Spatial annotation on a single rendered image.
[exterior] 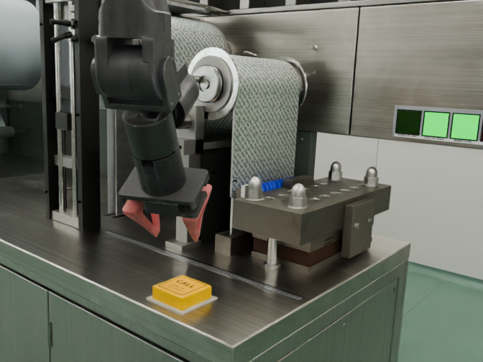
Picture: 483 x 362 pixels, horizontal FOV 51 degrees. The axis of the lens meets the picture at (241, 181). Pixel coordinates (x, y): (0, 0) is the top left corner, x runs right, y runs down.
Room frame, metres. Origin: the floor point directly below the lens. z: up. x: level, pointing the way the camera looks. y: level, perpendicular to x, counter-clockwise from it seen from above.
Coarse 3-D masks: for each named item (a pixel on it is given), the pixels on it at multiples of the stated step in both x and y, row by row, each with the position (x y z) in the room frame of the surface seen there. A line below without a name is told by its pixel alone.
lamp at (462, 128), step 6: (456, 114) 1.06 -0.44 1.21; (462, 114) 1.05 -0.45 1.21; (456, 120) 1.06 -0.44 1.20; (462, 120) 1.05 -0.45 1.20; (468, 120) 1.05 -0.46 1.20; (474, 120) 1.04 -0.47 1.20; (456, 126) 1.06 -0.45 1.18; (462, 126) 1.05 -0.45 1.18; (468, 126) 1.04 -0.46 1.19; (474, 126) 1.04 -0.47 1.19; (456, 132) 1.06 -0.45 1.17; (462, 132) 1.05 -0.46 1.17; (468, 132) 1.04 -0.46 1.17; (474, 132) 1.04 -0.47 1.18; (462, 138) 1.05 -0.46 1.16; (468, 138) 1.04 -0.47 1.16; (474, 138) 1.04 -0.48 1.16
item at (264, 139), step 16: (240, 112) 1.04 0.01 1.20; (256, 112) 1.08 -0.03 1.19; (272, 112) 1.13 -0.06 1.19; (288, 112) 1.18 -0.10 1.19; (240, 128) 1.04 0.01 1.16; (256, 128) 1.08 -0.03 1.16; (272, 128) 1.13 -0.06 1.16; (288, 128) 1.18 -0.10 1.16; (240, 144) 1.04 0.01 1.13; (256, 144) 1.08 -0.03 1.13; (272, 144) 1.13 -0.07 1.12; (288, 144) 1.18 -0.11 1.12; (240, 160) 1.04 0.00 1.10; (256, 160) 1.08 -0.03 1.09; (272, 160) 1.13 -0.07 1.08; (288, 160) 1.18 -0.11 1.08; (240, 176) 1.04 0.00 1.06; (256, 176) 1.09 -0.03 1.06; (272, 176) 1.14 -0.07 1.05; (288, 176) 1.19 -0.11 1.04
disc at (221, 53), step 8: (208, 48) 1.06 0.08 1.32; (216, 48) 1.05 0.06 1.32; (200, 56) 1.08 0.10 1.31; (216, 56) 1.05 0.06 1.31; (224, 56) 1.04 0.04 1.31; (192, 64) 1.09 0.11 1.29; (232, 64) 1.02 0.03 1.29; (232, 72) 1.02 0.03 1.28; (232, 80) 1.02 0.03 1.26; (232, 88) 1.02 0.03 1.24; (232, 96) 1.02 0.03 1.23; (232, 104) 1.02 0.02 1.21; (208, 112) 1.06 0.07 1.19; (216, 112) 1.05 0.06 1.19; (224, 112) 1.03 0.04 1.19
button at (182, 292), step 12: (180, 276) 0.82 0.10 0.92; (156, 288) 0.77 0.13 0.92; (168, 288) 0.76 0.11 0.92; (180, 288) 0.77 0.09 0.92; (192, 288) 0.77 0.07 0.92; (204, 288) 0.77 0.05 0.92; (168, 300) 0.75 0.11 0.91; (180, 300) 0.73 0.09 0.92; (192, 300) 0.75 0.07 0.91; (204, 300) 0.77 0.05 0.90
